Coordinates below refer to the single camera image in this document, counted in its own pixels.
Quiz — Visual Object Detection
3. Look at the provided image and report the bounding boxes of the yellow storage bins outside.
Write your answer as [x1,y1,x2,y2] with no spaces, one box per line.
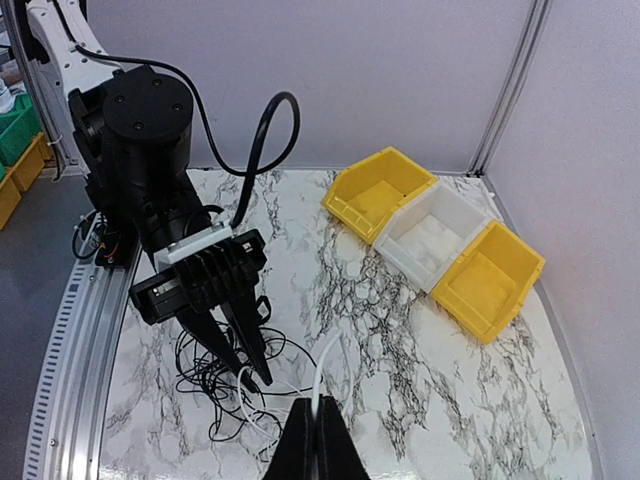
[0,133,53,229]

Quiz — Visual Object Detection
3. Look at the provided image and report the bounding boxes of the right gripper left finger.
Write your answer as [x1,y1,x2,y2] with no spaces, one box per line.
[267,398,314,480]

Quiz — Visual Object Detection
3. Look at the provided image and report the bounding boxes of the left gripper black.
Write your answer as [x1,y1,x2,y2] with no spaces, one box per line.
[129,229,273,385]

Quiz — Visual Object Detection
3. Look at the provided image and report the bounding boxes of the white bin middle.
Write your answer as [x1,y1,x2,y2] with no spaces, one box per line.
[373,182,491,293]

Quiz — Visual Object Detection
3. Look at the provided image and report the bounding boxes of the yellow bin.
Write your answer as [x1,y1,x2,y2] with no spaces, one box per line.
[323,147,438,245]
[431,220,546,344]

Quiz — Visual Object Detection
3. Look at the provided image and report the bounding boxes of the yellow bin near left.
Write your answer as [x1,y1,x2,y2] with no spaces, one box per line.
[323,147,438,245]

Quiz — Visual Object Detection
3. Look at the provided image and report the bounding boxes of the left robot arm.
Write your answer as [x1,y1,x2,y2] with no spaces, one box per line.
[24,1,273,384]

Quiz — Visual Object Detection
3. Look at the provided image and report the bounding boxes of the black tangled cable bundle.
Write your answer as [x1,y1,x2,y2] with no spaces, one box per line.
[172,294,301,444]

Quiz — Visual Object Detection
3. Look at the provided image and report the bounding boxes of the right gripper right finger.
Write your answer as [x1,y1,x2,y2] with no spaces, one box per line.
[317,395,370,480]

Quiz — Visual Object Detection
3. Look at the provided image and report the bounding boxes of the white thin cable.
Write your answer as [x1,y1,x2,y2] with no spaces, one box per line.
[234,332,346,454]

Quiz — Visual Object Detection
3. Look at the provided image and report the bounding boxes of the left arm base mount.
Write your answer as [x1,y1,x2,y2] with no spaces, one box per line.
[71,210,137,269]

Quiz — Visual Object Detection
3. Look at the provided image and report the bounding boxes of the yellow bin far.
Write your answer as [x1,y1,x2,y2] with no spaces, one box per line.
[431,220,546,344]

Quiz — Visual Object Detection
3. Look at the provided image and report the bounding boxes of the right corner aluminium post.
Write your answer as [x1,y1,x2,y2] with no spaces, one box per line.
[466,0,553,177]

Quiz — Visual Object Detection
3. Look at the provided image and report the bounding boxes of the green storage bins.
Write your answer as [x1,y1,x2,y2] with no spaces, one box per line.
[0,93,41,167]

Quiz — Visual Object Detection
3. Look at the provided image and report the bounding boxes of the aluminium front rail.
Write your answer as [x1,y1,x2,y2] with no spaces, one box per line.
[22,246,141,479]

